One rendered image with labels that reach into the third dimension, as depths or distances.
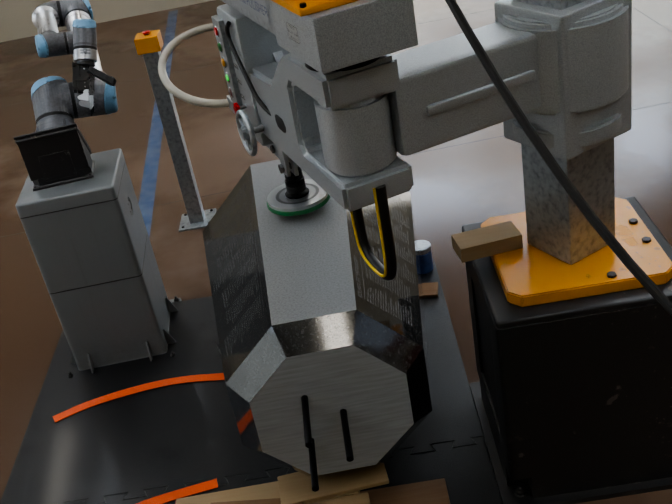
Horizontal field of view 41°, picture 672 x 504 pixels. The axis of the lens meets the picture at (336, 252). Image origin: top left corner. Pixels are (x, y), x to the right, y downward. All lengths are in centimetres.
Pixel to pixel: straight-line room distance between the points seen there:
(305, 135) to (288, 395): 73
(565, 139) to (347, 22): 77
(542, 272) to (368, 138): 78
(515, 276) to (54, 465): 195
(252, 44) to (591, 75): 100
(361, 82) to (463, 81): 30
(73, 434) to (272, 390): 143
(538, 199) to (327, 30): 100
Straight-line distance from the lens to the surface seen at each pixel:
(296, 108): 250
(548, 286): 273
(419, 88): 232
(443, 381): 361
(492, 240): 287
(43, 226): 385
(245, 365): 264
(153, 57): 479
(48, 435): 392
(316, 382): 260
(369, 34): 212
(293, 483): 296
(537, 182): 277
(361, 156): 230
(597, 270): 279
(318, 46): 208
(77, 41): 375
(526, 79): 248
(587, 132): 260
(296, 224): 305
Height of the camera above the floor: 230
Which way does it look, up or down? 30 degrees down
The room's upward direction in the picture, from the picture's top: 11 degrees counter-clockwise
